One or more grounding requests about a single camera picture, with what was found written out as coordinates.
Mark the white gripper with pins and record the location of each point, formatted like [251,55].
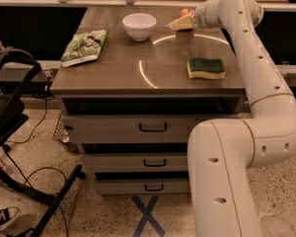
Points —
[200,18]

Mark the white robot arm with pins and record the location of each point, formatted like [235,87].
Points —
[219,151]

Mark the blue tape cross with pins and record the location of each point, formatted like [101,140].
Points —
[147,217]

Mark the grey drawer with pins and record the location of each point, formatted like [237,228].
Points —
[135,162]
[142,187]
[114,129]

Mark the green yellow sponge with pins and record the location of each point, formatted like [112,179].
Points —
[212,69]

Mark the green jalapeno chip bag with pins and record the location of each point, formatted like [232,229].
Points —
[84,47]

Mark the top grey drawer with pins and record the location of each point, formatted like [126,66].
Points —
[114,129]

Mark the white ceramic bowl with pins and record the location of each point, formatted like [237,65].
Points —
[139,26]

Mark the grey drawer cabinet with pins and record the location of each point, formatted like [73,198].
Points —
[147,78]

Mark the wire mesh basket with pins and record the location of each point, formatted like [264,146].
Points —
[61,135]

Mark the black metal stand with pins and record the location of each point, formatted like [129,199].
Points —
[12,117]

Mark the bottom grey drawer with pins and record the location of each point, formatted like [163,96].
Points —
[142,187]

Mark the middle grey drawer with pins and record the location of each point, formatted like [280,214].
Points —
[135,162]

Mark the red apple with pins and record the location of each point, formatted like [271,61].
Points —
[186,11]

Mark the black white sneaker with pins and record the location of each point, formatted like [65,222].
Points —
[8,215]

